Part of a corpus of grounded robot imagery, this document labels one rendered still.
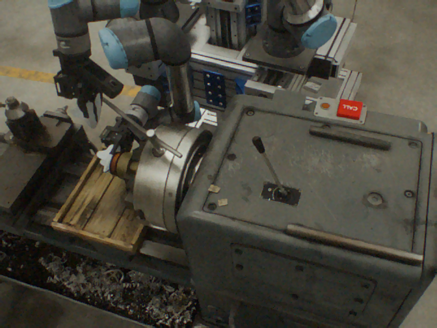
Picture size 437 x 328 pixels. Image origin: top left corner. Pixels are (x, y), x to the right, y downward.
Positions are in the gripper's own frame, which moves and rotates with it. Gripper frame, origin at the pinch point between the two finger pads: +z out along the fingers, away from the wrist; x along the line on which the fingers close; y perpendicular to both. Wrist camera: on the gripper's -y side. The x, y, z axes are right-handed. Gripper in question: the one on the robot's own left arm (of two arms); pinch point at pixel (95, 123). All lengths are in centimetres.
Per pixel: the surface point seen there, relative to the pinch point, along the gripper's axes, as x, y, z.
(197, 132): -13.9, -22.6, 5.9
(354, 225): 6, -68, 8
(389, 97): -203, -83, 82
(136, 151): -10.9, -4.2, 15.3
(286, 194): 3, -52, 6
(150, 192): 3.9, -16.2, 15.5
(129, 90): -166, 91, 92
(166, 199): 4.1, -21.0, 16.1
